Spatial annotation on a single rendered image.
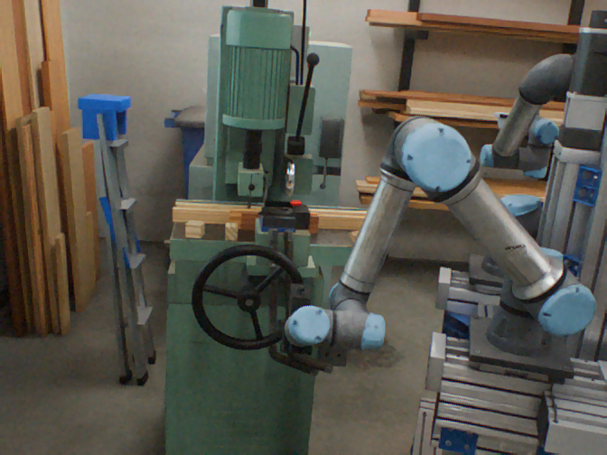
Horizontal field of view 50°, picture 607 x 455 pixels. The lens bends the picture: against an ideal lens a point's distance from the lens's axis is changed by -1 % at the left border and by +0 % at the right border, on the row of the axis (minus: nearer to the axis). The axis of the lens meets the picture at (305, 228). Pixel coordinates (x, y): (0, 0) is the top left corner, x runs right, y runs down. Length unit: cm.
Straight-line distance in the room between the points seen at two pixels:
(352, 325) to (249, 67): 79
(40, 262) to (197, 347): 139
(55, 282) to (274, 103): 174
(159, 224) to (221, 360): 259
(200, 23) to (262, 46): 244
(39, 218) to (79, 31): 158
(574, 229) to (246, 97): 91
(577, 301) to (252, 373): 98
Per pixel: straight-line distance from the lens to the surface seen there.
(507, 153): 219
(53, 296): 325
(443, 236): 453
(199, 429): 208
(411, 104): 381
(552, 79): 194
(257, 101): 180
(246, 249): 161
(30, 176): 304
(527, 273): 136
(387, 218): 138
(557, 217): 172
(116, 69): 432
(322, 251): 183
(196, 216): 195
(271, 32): 179
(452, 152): 121
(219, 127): 208
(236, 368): 197
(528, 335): 155
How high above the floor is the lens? 149
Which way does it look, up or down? 17 degrees down
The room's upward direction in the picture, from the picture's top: 5 degrees clockwise
